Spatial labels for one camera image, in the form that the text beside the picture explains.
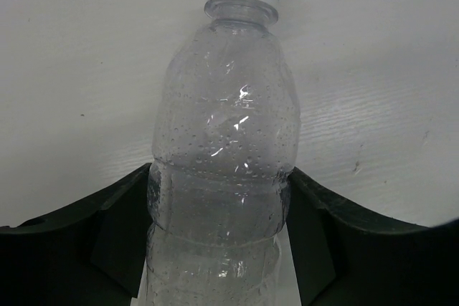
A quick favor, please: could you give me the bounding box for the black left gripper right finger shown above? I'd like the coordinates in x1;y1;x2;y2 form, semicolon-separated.
287;169;458;305

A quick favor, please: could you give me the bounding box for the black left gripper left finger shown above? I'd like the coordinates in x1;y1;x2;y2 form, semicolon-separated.
1;164;151;305

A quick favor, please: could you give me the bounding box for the clear white capped bottle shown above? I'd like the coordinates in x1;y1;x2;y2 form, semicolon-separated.
145;0;301;305

